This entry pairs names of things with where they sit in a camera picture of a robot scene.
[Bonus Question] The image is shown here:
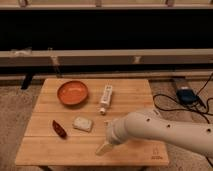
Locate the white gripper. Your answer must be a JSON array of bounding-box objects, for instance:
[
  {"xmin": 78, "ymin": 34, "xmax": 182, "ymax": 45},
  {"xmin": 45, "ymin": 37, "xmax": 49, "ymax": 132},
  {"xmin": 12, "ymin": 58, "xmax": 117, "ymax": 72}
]
[{"xmin": 96, "ymin": 120, "xmax": 126, "ymax": 156}]

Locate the dark red pepper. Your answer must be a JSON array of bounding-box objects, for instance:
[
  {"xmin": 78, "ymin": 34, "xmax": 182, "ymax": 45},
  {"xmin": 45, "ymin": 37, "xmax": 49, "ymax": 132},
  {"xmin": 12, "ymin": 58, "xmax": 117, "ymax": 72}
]
[{"xmin": 52, "ymin": 121, "xmax": 67, "ymax": 138}]

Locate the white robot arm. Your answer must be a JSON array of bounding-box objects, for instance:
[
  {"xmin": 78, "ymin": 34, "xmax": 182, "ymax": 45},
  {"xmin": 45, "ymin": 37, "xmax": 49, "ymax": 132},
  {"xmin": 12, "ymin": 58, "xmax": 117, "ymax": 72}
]
[{"xmin": 96, "ymin": 108, "xmax": 213, "ymax": 158}]

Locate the wooden table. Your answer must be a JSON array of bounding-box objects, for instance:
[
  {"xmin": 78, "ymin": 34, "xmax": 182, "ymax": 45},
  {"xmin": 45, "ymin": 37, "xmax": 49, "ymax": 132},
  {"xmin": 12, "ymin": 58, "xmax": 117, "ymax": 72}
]
[{"xmin": 15, "ymin": 78, "xmax": 169, "ymax": 166}]

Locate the white tube bottle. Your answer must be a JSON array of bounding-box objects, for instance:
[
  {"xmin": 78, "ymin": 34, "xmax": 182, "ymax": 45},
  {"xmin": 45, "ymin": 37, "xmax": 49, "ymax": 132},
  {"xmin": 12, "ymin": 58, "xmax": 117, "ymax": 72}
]
[{"xmin": 100, "ymin": 85, "xmax": 113, "ymax": 115}]

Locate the orange bowl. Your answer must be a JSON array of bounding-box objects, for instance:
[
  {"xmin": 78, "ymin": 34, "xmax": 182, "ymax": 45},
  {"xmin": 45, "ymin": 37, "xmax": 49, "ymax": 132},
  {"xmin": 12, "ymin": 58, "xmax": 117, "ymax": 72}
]
[{"xmin": 57, "ymin": 80, "xmax": 89, "ymax": 106}]

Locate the blue power adapter box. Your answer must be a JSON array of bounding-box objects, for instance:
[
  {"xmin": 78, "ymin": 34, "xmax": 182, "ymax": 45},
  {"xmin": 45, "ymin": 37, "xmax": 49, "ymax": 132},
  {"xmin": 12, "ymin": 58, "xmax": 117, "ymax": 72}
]
[{"xmin": 176, "ymin": 88, "xmax": 197, "ymax": 105}]

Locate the long wooden beam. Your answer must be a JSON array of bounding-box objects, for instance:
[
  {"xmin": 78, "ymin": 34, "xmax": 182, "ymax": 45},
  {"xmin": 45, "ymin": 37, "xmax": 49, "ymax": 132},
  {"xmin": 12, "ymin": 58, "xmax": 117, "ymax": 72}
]
[{"xmin": 0, "ymin": 49, "xmax": 213, "ymax": 67}]

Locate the black cable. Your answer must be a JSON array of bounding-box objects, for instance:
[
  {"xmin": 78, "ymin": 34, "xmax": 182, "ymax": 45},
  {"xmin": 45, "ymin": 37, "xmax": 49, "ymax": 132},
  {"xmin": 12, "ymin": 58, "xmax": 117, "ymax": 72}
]
[{"xmin": 152, "ymin": 71, "xmax": 213, "ymax": 168}]

